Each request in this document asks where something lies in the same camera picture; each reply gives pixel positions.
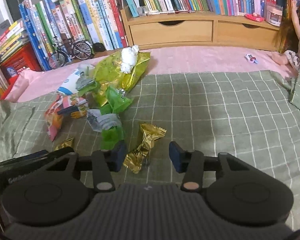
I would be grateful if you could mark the red plastic crate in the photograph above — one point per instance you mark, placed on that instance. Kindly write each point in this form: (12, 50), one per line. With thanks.
(23, 58)

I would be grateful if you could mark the yellow green plastic bag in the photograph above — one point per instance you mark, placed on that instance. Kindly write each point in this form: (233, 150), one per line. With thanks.
(108, 73)

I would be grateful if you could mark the green plastic wrapper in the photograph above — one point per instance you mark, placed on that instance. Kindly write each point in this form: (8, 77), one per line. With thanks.
(117, 102)

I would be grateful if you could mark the white tissue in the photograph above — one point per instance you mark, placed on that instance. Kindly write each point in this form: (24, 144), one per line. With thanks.
(129, 57)

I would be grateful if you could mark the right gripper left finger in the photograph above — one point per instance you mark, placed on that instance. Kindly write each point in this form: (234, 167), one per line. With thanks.
(105, 162)

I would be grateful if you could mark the small wrapped candy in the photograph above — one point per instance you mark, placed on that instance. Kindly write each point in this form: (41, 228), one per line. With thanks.
(251, 59)

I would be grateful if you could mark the white blue snack bag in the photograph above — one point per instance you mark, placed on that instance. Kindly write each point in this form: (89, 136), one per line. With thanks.
(78, 79)

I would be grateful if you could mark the small round jar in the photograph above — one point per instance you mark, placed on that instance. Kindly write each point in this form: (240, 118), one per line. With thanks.
(274, 14)

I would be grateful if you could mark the gold candy wrapper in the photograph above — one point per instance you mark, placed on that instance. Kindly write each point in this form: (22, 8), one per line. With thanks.
(149, 134)
(67, 143)

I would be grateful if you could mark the orange snack packet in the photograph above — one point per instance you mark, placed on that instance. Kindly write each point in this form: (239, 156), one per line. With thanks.
(73, 106)

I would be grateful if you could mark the grey crumpled wrapper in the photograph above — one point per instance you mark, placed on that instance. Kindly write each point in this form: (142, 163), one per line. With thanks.
(99, 122)

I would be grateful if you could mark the miniature bicycle model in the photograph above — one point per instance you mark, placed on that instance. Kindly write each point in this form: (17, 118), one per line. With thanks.
(67, 50)

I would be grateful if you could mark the long-haired doll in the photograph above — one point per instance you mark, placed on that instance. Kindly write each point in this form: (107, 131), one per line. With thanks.
(290, 29)

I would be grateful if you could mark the stack of flat books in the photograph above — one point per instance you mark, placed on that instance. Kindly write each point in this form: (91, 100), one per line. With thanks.
(13, 39)

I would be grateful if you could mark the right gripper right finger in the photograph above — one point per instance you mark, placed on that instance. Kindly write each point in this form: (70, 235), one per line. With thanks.
(191, 164)

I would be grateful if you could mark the row of upright books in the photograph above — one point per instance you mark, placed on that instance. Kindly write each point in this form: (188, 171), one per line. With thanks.
(100, 21)

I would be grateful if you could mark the wooden drawer shelf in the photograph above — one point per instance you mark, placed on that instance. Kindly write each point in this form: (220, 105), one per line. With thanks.
(199, 28)

